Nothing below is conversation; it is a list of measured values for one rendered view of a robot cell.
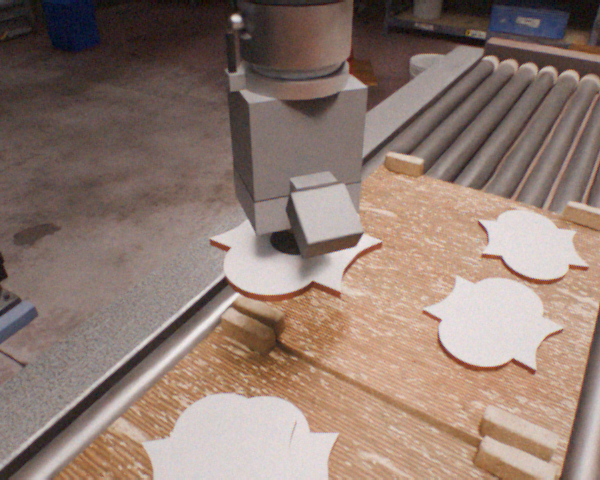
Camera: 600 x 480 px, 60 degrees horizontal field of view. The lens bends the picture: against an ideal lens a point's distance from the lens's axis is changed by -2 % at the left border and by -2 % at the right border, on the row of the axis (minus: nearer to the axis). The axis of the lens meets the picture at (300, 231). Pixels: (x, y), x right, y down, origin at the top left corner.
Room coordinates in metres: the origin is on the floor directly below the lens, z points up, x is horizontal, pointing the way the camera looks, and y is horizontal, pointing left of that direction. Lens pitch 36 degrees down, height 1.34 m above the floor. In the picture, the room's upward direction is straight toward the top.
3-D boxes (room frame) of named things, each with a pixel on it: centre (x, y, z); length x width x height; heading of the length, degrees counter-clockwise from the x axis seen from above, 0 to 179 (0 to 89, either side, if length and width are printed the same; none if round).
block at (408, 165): (0.73, -0.16, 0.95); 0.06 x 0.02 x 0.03; 58
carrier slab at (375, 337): (0.49, -0.17, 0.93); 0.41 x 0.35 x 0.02; 148
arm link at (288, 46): (0.36, 0.01, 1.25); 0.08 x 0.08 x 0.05
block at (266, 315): (0.39, 0.04, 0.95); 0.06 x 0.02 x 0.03; 58
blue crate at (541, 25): (4.73, -1.99, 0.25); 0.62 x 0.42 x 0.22; 68
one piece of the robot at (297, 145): (0.34, 0.00, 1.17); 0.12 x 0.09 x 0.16; 20
